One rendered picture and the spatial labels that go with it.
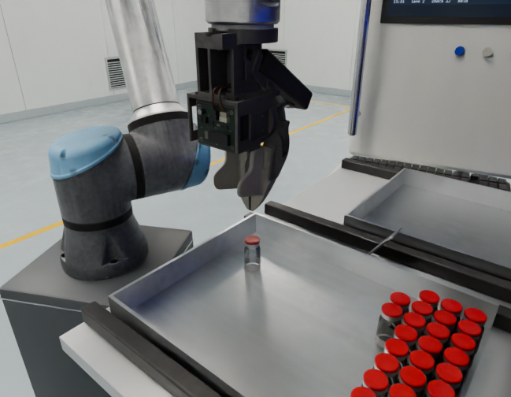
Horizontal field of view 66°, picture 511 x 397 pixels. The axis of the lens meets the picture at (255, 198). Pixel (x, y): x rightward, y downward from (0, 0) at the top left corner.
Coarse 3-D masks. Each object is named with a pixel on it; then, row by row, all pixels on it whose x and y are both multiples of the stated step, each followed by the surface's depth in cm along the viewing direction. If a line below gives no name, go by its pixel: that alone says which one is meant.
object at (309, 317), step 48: (240, 240) 60; (288, 240) 59; (144, 288) 48; (192, 288) 50; (240, 288) 50; (288, 288) 50; (336, 288) 50; (384, 288) 50; (432, 288) 47; (144, 336) 41; (192, 336) 43; (240, 336) 43; (288, 336) 43; (336, 336) 43; (240, 384) 37; (288, 384) 37; (336, 384) 37
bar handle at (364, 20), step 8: (368, 0) 97; (368, 8) 98; (360, 16) 99; (368, 16) 99; (360, 24) 100; (368, 24) 100; (360, 32) 101; (360, 40) 101; (360, 48) 102; (360, 56) 103; (360, 64) 103; (360, 72) 104; (360, 80) 105; (352, 88) 107; (360, 88) 106; (352, 96) 108; (360, 96) 107; (352, 104) 108; (352, 112) 109; (360, 112) 114; (352, 120) 110; (352, 128) 111
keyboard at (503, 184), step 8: (360, 160) 109; (368, 160) 108; (376, 160) 109; (384, 160) 109; (392, 168) 104; (400, 168) 103; (408, 168) 103; (416, 168) 103; (424, 168) 103; (432, 168) 103; (448, 176) 98; (456, 176) 98; (464, 176) 98; (472, 176) 99; (480, 176) 98; (480, 184) 93; (488, 184) 95; (496, 184) 94; (504, 184) 94
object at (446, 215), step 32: (384, 192) 73; (416, 192) 77; (448, 192) 76; (480, 192) 72; (352, 224) 61; (384, 224) 65; (416, 224) 65; (448, 224) 65; (480, 224) 65; (448, 256) 53; (480, 256) 57
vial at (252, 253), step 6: (246, 246) 52; (252, 246) 52; (258, 246) 52; (246, 252) 52; (252, 252) 52; (258, 252) 52; (246, 258) 53; (252, 258) 52; (258, 258) 53; (246, 264) 53; (252, 264) 53; (258, 264) 53; (252, 270) 53
